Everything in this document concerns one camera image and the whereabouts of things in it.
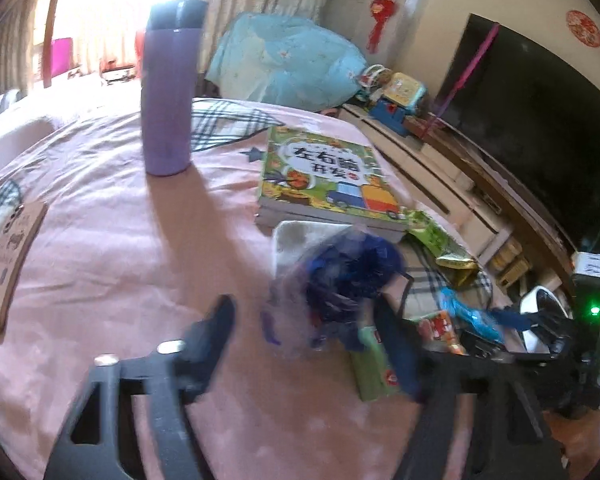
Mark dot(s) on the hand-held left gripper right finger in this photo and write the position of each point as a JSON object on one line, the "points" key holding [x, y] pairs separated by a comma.
{"points": [[395, 340]]}

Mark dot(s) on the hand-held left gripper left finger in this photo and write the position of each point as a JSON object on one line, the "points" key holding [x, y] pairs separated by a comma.
{"points": [[215, 332]]}

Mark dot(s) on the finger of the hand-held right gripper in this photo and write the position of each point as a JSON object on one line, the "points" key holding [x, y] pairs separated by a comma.
{"points": [[512, 320], [487, 347]]}

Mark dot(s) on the black bin with white rim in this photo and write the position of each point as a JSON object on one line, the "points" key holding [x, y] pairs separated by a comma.
{"points": [[542, 305]]}

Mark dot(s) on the orange snack wrapper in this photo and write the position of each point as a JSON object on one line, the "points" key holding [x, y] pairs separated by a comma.
{"points": [[440, 332]]}

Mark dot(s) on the blue snack bag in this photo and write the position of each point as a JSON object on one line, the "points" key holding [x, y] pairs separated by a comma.
{"points": [[340, 285]]}

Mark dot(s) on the green carton box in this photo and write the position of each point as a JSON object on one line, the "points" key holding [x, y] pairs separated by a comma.
{"points": [[377, 372]]}

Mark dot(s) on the light blue snack wrapper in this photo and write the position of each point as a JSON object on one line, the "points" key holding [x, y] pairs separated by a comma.
{"points": [[467, 312]]}

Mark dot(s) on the green snack wrapper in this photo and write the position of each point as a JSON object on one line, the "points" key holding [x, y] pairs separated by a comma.
{"points": [[440, 245]]}

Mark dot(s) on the white paper napkin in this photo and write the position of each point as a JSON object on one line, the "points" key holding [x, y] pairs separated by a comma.
{"points": [[295, 245]]}

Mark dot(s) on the pink tablecloth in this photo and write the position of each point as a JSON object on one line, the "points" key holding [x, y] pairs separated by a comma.
{"points": [[120, 240]]}

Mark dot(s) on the white and brown tv stand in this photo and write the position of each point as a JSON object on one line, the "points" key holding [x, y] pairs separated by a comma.
{"points": [[460, 185]]}

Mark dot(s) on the colourful children's book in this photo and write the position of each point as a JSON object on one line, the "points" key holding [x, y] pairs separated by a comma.
{"points": [[325, 175]]}

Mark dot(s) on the black television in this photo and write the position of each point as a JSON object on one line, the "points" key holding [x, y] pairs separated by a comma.
{"points": [[545, 125]]}

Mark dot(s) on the toy cash register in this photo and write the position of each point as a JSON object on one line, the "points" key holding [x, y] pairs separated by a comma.
{"points": [[400, 100]]}

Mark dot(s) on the purple thermos bottle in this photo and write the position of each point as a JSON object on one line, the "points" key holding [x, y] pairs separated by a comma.
{"points": [[169, 90]]}

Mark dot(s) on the pink stick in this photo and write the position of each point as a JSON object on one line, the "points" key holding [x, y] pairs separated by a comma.
{"points": [[467, 70]]}

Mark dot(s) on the white toy basket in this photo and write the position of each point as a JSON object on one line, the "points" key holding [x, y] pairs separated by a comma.
{"points": [[372, 82]]}

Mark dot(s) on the light blue covered bundle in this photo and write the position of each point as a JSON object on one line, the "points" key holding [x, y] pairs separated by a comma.
{"points": [[280, 60]]}

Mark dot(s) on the red hanging heart decoration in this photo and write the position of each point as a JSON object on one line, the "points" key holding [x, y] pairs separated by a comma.
{"points": [[387, 5]]}

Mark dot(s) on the round red wall sticker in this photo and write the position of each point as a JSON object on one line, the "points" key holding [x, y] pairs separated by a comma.
{"points": [[583, 28]]}

